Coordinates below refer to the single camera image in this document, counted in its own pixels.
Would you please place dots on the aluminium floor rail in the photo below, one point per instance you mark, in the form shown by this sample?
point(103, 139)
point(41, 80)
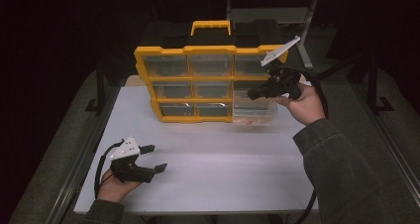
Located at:
point(70, 184)
point(393, 144)

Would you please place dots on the black metal stand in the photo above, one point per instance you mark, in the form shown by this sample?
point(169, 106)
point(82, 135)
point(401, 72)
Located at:
point(373, 85)
point(100, 85)

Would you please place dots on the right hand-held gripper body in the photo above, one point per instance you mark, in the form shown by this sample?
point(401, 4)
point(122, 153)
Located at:
point(284, 78)

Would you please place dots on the person's right hand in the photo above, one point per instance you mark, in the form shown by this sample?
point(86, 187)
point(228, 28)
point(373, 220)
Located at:
point(307, 108)

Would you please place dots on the white metal desk frame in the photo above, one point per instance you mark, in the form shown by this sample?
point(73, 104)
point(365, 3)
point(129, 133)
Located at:
point(308, 25)

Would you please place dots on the yellow black drawer organizer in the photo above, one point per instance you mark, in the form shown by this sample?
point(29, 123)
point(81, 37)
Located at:
point(211, 49)

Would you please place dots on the person's left hand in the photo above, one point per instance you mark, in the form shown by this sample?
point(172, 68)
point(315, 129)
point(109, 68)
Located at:
point(114, 189)

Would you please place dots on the transparent plastic drawer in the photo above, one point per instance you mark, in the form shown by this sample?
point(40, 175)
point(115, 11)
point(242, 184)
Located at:
point(254, 113)

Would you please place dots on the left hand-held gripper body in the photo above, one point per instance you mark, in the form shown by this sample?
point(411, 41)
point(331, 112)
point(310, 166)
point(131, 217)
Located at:
point(124, 149)

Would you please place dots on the grid of clear organizer bins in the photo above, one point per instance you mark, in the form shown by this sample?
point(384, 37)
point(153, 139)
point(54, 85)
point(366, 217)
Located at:
point(166, 65)

